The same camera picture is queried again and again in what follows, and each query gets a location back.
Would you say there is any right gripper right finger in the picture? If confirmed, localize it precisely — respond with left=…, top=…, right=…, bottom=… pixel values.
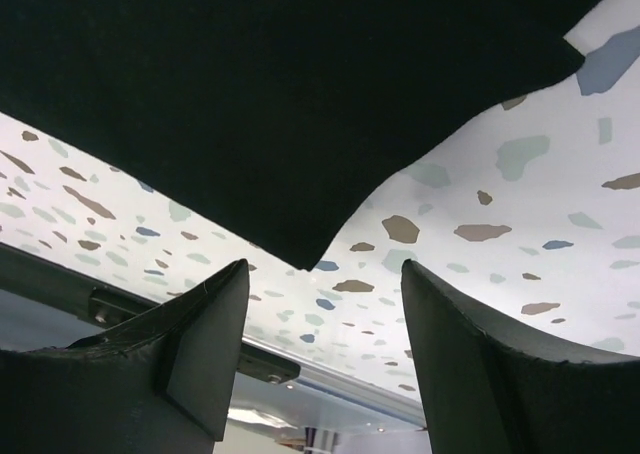
left=401, top=260, right=639, bottom=454

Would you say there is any black t shirt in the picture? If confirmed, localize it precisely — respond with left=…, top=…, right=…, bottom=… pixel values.
left=1, top=0, right=602, bottom=270

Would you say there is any aluminium rail frame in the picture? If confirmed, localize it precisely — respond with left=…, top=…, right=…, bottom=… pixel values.
left=1, top=291, right=425, bottom=432

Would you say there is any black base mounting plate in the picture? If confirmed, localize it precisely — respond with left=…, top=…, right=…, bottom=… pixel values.
left=1, top=244, right=301, bottom=384

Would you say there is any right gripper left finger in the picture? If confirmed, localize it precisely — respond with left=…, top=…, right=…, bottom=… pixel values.
left=1, top=259, right=249, bottom=453

